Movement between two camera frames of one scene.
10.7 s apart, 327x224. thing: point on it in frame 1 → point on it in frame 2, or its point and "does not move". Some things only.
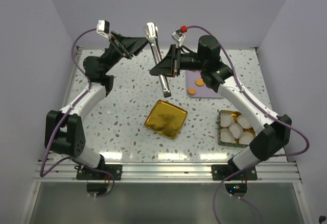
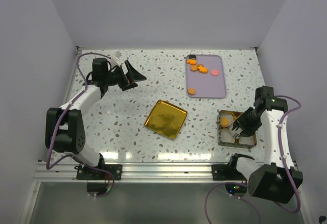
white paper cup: [246, 138] does not move
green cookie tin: [233, 129] does not move
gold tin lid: [166, 119] does not move
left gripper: [128, 46] → [132, 75]
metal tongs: [152, 31] → [235, 133]
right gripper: [170, 65] → [248, 130]
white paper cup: [226, 135] does not move
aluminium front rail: [66, 172] does not move
